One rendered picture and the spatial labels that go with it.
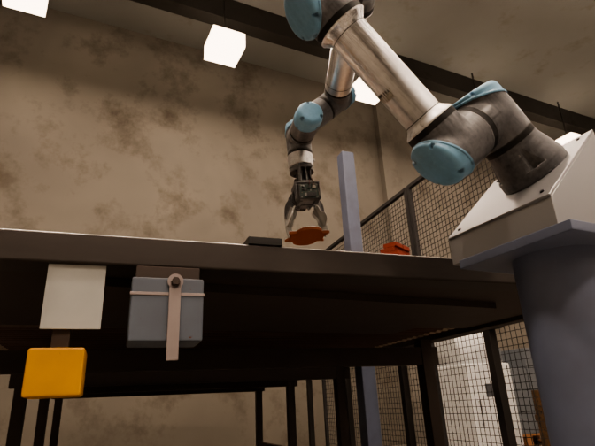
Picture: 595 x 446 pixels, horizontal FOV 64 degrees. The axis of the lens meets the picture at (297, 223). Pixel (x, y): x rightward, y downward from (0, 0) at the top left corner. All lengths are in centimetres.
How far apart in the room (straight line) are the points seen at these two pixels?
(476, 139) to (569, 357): 44
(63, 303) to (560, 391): 91
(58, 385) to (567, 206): 96
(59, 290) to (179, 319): 22
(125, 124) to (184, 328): 630
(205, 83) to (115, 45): 137
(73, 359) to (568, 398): 87
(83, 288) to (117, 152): 598
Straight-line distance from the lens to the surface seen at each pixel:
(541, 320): 104
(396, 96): 103
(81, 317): 97
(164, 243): 100
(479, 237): 110
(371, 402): 329
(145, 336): 94
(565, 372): 102
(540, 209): 101
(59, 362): 94
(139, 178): 680
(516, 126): 112
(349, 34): 105
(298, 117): 134
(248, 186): 720
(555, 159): 113
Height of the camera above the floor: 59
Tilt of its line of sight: 21 degrees up
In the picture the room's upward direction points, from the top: 3 degrees counter-clockwise
